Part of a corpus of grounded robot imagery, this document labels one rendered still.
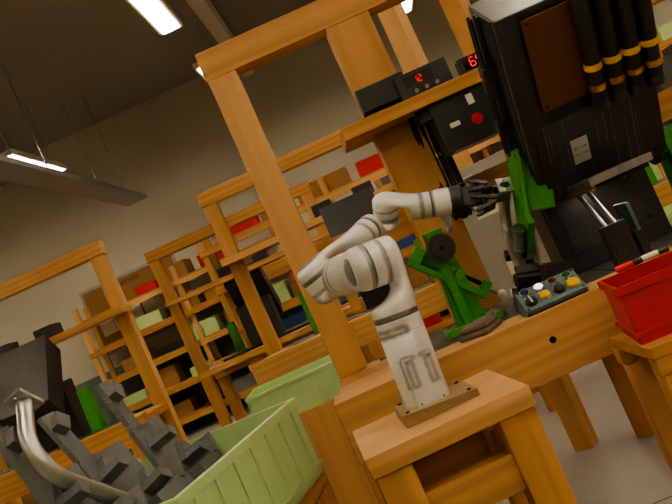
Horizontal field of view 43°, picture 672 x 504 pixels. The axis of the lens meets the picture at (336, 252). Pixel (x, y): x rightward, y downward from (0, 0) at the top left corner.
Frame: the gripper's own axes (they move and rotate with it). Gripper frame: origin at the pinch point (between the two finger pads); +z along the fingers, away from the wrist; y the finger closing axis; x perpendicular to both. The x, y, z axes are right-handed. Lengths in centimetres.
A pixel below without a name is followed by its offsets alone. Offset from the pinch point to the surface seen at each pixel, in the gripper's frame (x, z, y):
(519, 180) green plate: -8.9, 2.8, -6.4
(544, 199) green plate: -4.1, 8.5, -9.7
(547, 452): -17, -14, -89
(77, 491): -30, -94, -91
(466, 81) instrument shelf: -13.4, -1.9, 34.1
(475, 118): -5.1, -0.9, 27.4
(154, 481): -10, -87, -77
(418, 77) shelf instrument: -14.1, -14.8, 39.0
